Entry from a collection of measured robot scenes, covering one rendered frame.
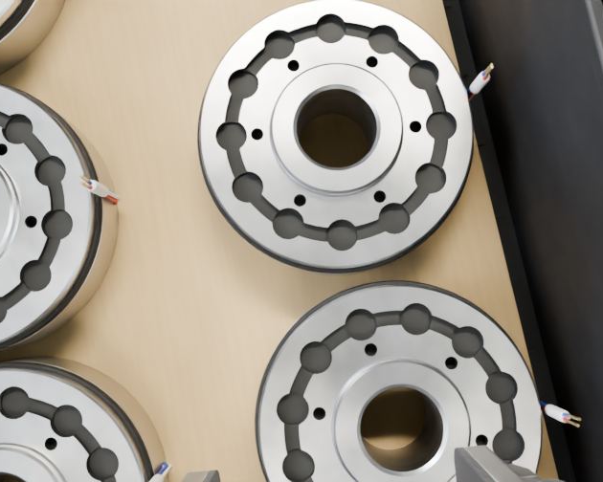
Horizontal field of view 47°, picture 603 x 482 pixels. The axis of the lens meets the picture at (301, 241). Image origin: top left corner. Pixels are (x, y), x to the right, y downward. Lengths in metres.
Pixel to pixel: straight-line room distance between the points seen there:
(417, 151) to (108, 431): 0.15
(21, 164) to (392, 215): 0.14
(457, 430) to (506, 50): 0.14
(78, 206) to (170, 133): 0.05
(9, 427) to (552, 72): 0.22
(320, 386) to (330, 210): 0.06
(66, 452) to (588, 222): 0.19
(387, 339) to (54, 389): 0.12
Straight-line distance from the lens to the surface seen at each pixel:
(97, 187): 0.25
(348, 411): 0.25
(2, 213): 0.27
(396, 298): 0.25
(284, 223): 0.25
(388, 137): 0.25
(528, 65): 0.25
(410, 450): 0.28
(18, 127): 0.28
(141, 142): 0.29
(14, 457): 0.27
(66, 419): 0.27
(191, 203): 0.29
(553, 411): 0.26
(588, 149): 0.22
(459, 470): 0.16
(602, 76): 0.21
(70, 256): 0.26
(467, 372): 0.26
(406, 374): 0.25
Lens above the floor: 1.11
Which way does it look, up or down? 85 degrees down
